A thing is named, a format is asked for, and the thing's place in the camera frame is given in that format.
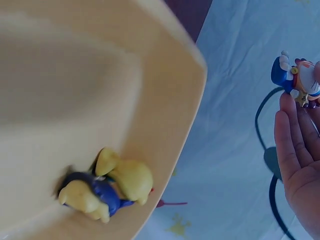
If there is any person's right hand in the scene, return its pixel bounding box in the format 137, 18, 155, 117
273, 91, 320, 240

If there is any blue and white cat figurine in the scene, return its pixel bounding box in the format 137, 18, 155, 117
270, 49, 320, 110

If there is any yellow and blue toy figurine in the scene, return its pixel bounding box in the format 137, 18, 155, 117
56, 146, 155, 224

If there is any beige plastic plate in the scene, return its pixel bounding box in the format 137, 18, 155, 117
0, 0, 209, 240

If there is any black cable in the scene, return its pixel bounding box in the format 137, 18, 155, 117
254, 87, 299, 240

